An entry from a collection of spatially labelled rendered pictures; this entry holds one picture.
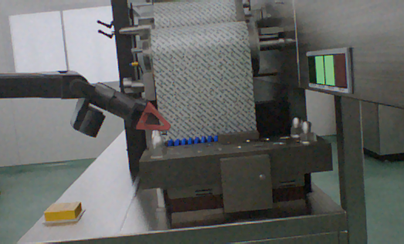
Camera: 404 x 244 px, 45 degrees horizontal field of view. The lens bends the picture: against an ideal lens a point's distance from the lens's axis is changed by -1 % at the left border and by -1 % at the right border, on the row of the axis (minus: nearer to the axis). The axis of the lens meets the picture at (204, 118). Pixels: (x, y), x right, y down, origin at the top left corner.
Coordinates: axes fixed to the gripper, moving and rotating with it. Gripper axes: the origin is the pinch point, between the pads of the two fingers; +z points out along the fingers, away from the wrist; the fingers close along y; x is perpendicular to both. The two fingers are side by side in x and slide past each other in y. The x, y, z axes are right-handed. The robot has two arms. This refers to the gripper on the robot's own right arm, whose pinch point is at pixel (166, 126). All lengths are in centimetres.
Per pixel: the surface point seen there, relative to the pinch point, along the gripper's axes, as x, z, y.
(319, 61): 26.4, 19.5, 30.2
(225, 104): 10.9, 10.6, 0.3
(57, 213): -26.2, -13.9, 13.3
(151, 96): 4.4, -6.5, -7.0
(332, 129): 25, 224, -555
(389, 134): 43, 221, -375
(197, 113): 6.1, 5.4, 0.3
